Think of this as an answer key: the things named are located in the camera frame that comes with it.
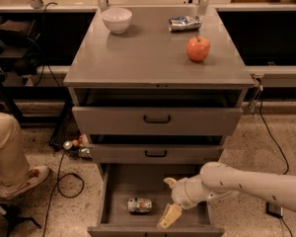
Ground black power adapter box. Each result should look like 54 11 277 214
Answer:
266 202 283 218

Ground grey drawer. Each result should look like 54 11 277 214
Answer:
89 135 223 164
73 89 242 136
88 164 224 237

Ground grey drawer cabinet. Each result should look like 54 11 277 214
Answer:
62 5 257 180

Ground items pile on floor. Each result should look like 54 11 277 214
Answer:
62 135 92 159

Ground grey middle drawer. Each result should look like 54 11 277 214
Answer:
89 135 223 164

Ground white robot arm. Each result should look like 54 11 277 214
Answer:
157 162 296 229

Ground grey bottom drawer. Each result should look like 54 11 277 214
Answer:
88 164 224 237

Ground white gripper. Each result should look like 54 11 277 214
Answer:
157 175 237 229

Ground black cable right floor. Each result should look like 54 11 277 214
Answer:
259 86 294 237

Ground white red sneaker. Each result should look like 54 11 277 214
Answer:
0 165 50 201

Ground white bowl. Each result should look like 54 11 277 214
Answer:
101 8 132 34

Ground black cable left floor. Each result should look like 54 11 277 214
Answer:
41 150 86 237

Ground crushed silver can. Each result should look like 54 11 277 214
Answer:
169 16 202 32

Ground grey top drawer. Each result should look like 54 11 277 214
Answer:
73 89 242 136

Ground black cable floor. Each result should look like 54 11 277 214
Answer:
41 150 86 237
259 86 294 237

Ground black equipment on left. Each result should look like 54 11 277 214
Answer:
0 16 42 86

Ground red apple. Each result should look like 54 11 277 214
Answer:
185 36 210 62

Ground person's leg beige trousers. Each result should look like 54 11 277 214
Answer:
0 113 30 200

